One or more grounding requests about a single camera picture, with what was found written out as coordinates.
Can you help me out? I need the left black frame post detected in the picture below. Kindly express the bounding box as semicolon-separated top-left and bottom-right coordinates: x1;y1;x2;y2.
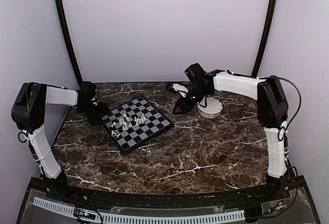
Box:
55;0;83;86

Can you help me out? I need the black and white chessboard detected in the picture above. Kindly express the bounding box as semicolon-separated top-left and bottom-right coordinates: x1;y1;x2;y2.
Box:
102;96;174;155

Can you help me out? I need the black frame post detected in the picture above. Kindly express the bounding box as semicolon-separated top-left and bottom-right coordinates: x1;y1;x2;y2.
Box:
251;0;277;77
55;0;83;86

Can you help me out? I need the right black frame post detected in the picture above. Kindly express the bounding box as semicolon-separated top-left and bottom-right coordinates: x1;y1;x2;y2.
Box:
251;0;277;77

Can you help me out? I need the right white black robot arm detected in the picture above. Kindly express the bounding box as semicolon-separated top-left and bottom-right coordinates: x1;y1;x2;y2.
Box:
166;63;291;180

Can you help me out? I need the white slotted cable duct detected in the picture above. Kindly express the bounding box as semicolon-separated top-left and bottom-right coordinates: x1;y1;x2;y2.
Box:
32;197;245;223

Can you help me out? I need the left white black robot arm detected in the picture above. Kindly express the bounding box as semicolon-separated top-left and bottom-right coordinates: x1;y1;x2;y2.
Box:
11;82;109;201

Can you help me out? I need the white scalloped bowl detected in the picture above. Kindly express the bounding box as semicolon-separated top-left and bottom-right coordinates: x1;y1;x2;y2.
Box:
197;96;223;119

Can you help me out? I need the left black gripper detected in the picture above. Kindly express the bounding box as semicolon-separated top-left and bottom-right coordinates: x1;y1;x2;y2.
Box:
77;101;112;126

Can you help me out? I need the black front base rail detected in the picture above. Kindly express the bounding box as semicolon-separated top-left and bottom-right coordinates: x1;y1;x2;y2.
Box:
24;176;308;210

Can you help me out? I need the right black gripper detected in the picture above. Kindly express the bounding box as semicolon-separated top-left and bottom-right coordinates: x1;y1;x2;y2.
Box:
173;85;211;114

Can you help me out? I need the white chess queen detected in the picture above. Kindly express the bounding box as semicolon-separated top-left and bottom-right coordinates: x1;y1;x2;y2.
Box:
134;115;147;126

